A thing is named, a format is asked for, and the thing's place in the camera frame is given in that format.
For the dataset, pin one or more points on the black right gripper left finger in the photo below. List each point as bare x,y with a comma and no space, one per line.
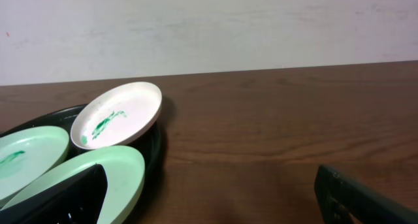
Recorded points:
78,199

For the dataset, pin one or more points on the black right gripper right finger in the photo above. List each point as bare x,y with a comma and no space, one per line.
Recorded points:
341,198

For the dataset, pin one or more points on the light green stained plate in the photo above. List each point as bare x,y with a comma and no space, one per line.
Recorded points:
28,154

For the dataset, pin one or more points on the round black tray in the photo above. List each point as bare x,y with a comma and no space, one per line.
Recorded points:
152,147

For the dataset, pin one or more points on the white plate with green stain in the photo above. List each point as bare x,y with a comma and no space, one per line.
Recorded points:
118,116

